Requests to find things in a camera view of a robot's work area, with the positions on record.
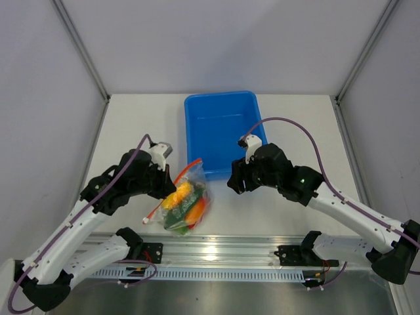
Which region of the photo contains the dark green toy cucumber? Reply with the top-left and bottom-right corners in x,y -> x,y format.
163,197 -> 203,230

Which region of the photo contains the blue plastic bin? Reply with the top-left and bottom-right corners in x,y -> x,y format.
184,91 -> 261,180

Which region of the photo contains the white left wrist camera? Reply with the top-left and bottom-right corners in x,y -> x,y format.
148,142 -> 173,171

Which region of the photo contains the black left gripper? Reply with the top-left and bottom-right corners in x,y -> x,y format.
129,161 -> 177,200

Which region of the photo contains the white slotted cable duct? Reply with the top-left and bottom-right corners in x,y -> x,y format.
90,266 -> 305,283

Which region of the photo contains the aluminium front rail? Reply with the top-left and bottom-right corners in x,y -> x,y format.
72,232 -> 378,272

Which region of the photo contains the yellow orange toy mango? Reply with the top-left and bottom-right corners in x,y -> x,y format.
161,181 -> 192,211

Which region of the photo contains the clear orange-zipper zip bag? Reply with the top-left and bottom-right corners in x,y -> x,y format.
142,158 -> 211,236

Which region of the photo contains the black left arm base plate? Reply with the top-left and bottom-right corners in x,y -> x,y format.
140,243 -> 163,264

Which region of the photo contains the left aluminium frame post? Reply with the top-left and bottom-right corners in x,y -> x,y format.
51,0 -> 110,102

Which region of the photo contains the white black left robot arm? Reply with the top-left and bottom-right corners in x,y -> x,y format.
14,142 -> 176,312

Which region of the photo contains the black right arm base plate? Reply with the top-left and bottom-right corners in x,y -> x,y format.
274,245 -> 339,267

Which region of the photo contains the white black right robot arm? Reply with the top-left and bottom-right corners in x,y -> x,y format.
227,135 -> 419,285

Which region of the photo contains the aluminium frame post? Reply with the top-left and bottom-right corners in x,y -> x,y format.
334,0 -> 402,102
51,0 -> 110,102

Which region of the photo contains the right aluminium frame post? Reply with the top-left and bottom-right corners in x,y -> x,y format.
334,0 -> 402,102

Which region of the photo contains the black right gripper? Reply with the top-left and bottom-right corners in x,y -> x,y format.
227,156 -> 280,195

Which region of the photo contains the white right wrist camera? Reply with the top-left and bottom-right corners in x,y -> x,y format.
238,134 -> 263,164

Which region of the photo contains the red orange toy mango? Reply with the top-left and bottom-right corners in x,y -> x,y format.
184,198 -> 207,226

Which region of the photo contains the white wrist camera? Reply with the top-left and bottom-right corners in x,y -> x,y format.
148,142 -> 173,171
238,134 -> 263,164

